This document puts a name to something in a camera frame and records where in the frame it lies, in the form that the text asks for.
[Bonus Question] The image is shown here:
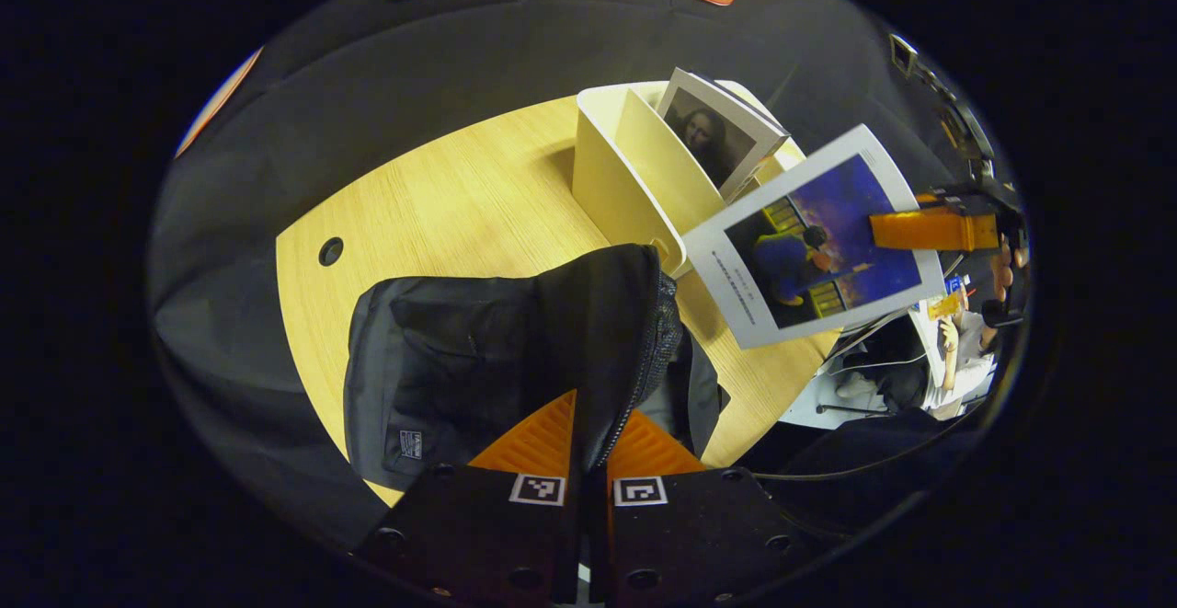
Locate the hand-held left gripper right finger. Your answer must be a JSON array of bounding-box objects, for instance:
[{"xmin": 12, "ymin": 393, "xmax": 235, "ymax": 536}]
[{"xmin": 588, "ymin": 408, "xmax": 812, "ymax": 605}]

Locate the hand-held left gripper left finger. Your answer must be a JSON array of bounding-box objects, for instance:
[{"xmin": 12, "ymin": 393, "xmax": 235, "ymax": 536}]
[{"xmin": 352, "ymin": 390, "xmax": 582, "ymax": 605}]

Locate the blue cover book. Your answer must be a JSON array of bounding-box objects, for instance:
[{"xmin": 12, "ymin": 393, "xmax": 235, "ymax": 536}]
[{"xmin": 682, "ymin": 124, "xmax": 947, "ymax": 351}]

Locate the black schoolbag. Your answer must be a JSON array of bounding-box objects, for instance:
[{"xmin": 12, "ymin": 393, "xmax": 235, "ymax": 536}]
[{"xmin": 343, "ymin": 243, "xmax": 724, "ymax": 499}]

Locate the dark portrait cover book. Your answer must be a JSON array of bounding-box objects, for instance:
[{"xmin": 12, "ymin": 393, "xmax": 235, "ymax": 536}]
[{"xmin": 655, "ymin": 68, "xmax": 791, "ymax": 203}]

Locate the white bookshelf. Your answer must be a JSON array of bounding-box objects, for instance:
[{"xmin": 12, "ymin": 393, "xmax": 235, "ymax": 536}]
[{"xmin": 572, "ymin": 81, "xmax": 806, "ymax": 280}]

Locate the thin black cable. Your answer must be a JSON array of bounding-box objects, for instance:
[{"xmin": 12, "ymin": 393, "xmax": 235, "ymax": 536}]
[{"xmin": 752, "ymin": 417, "xmax": 971, "ymax": 482}]

